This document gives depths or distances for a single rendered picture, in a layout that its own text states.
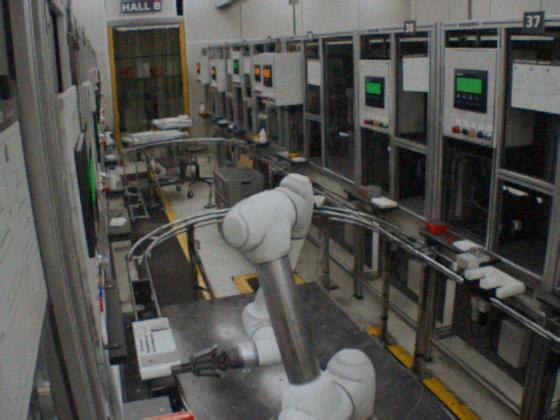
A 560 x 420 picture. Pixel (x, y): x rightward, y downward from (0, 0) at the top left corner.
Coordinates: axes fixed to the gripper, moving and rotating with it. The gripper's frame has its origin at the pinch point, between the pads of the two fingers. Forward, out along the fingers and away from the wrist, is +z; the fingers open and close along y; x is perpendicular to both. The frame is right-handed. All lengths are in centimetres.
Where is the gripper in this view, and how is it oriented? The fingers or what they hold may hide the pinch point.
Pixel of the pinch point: (180, 367)
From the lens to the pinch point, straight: 184.1
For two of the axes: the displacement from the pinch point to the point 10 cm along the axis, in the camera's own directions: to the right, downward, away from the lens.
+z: -9.4, 1.3, -3.0
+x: 3.3, 2.7, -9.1
